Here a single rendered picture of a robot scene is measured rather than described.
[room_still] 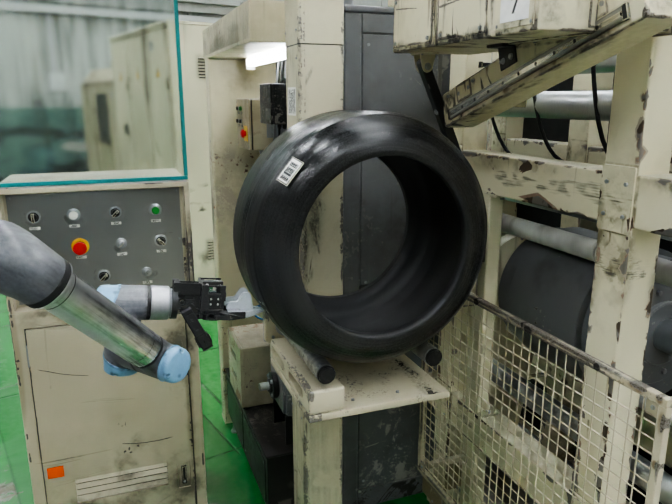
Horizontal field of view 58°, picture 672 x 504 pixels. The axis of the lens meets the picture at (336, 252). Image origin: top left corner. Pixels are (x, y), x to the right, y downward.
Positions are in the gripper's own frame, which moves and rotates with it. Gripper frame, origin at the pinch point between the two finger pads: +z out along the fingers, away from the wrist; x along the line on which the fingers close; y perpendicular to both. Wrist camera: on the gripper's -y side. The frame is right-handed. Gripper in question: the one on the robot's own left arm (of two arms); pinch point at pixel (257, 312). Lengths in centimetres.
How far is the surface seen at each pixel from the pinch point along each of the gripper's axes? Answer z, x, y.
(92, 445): -35, 61, -66
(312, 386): 12.5, -8.7, -15.3
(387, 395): 32.8, -8.1, -18.8
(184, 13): 80, 949, 202
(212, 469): 13, 99, -102
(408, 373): 43.2, 1.4, -17.4
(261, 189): -3.2, -5.6, 29.4
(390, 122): 23, -10, 47
